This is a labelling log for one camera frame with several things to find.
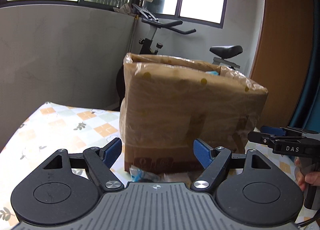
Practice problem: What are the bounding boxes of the brown cardboard box with tape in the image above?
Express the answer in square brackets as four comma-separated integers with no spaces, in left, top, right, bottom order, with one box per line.
[119,53,268,174]

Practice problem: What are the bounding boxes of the person's right hand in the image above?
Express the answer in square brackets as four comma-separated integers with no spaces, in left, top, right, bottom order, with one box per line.
[294,157,320,192]

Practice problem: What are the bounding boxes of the dark teal curtain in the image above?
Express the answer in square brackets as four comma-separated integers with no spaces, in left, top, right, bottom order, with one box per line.
[287,0,320,133]

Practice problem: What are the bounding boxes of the blue snack packet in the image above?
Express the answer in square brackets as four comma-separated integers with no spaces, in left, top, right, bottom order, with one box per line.
[129,165,161,182]

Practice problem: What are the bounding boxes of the floral checkered bed sheet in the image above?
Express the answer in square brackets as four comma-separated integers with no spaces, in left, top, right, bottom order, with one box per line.
[0,102,296,229]

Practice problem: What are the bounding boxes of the wooden door panel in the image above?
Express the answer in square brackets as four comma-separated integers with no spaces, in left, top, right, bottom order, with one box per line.
[251,0,314,128]

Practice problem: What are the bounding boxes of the black exercise bike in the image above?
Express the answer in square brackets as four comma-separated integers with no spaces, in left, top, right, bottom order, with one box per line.
[115,3,244,111]

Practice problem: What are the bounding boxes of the beige rag on sill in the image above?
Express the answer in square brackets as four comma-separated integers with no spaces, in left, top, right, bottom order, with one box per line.
[113,3,137,16]

